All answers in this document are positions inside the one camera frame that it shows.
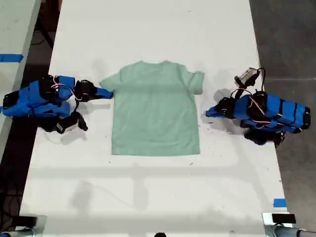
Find long blue tape strip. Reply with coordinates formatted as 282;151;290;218
0;53;24;63

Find small black box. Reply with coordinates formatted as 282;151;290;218
271;213;297;224
14;216;38;227

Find camera black cable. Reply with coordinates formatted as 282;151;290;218
256;67;267;95

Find short blue tape strip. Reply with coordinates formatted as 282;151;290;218
273;198;288;208

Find pale green T-shirt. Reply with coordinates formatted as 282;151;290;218
98;60;205;157

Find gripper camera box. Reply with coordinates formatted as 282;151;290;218
56;112;88;135
234;68;258;88

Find white side table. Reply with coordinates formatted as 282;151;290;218
0;0;43;160

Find grey metal clamp plate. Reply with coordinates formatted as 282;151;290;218
262;212;297;233
14;215;48;235

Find camera black stalk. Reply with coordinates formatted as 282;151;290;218
70;99;81;116
230;86;250;100

